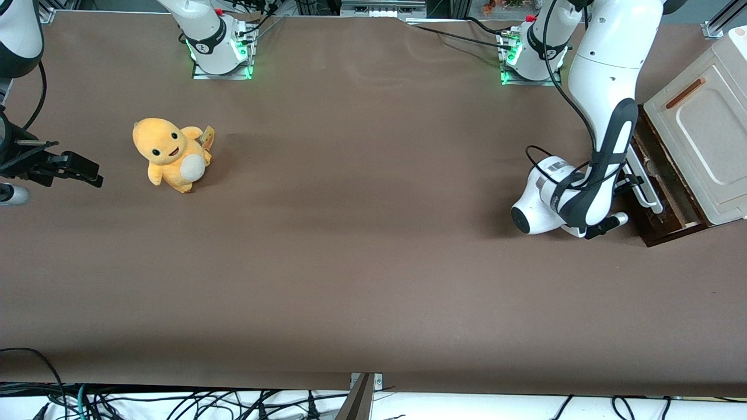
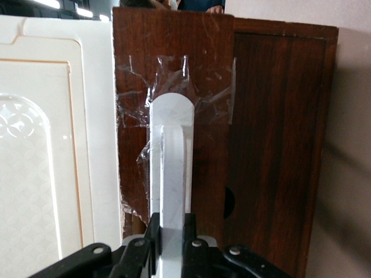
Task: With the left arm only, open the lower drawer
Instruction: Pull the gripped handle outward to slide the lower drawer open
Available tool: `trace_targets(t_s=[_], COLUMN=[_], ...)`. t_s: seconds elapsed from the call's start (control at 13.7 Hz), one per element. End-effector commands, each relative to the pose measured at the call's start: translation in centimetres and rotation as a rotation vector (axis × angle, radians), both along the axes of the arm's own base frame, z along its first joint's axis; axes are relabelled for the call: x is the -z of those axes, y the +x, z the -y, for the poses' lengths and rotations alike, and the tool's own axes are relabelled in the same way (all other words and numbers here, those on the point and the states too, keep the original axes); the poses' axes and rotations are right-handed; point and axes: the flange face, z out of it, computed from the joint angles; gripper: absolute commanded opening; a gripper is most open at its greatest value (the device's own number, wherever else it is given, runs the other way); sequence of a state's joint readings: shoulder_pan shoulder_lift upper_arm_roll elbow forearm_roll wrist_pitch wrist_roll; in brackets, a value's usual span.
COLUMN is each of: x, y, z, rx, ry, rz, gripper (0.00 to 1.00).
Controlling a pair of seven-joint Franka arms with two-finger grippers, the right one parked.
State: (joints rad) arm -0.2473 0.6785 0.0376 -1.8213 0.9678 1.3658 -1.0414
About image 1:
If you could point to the aluminium profile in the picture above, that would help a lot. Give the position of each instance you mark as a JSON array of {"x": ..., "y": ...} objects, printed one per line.
[
  {"x": 721, "y": 23},
  {"x": 46, "y": 14}
]

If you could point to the white cabinet with drawer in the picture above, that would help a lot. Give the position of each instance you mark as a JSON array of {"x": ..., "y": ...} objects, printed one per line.
[{"x": 712, "y": 128}]

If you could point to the white power strip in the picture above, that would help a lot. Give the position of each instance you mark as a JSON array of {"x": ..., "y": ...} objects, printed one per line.
[{"x": 379, "y": 9}]

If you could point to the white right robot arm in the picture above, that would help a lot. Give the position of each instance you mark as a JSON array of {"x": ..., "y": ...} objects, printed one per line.
[{"x": 204, "y": 29}]

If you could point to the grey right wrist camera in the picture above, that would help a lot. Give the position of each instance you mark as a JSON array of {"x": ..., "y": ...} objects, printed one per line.
[{"x": 13, "y": 195}]

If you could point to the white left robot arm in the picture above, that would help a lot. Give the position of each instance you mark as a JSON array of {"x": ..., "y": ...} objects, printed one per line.
[{"x": 607, "y": 52}]

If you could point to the yellow plush toy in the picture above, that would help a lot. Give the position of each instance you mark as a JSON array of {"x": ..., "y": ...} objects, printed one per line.
[{"x": 169, "y": 154}]

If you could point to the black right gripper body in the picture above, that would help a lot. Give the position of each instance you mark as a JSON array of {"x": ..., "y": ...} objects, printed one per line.
[{"x": 23, "y": 161}]

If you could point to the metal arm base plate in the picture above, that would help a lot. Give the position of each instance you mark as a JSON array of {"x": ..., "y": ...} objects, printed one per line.
[
  {"x": 222, "y": 76},
  {"x": 510, "y": 81}
]

